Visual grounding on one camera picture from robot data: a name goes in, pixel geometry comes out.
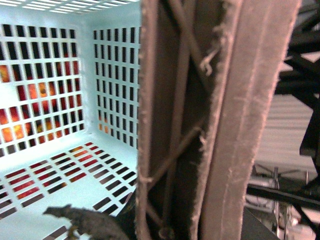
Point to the red apples behind basket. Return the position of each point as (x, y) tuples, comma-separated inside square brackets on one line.
[(45, 144)]

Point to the brown basket handle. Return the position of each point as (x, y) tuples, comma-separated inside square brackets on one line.
[(209, 69)]

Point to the light teal plastic basket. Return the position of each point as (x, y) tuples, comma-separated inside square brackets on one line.
[(104, 36)]

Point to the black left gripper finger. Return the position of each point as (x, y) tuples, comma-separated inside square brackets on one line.
[(96, 225)]

